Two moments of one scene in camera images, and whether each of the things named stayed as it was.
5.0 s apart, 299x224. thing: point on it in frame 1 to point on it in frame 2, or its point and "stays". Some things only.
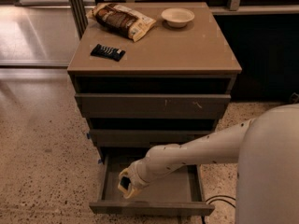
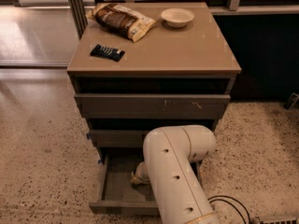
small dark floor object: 294,98 stays
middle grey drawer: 144,138 stays
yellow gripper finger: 135,189 to 135,179
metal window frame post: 78,7 stays
